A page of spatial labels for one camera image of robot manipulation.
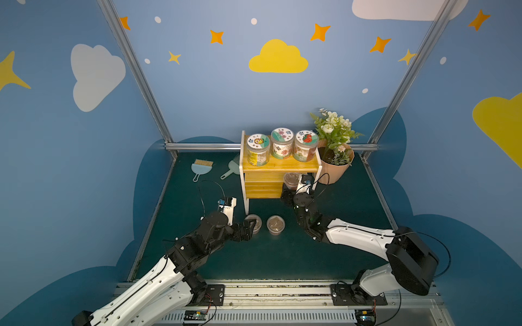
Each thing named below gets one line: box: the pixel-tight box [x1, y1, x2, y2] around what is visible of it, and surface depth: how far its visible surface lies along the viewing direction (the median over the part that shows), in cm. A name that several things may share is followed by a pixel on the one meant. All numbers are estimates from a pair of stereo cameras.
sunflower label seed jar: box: [246, 133, 272, 167], surface depth 70 cm
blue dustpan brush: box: [190, 158, 214, 183], surface depth 118 cm
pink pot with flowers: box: [309, 107, 365, 185], surface depth 97 cm
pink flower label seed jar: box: [270, 127, 295, 160], surface depth 72 cm
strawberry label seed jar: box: [292, 129, 319, 163], surface depth 72 cm
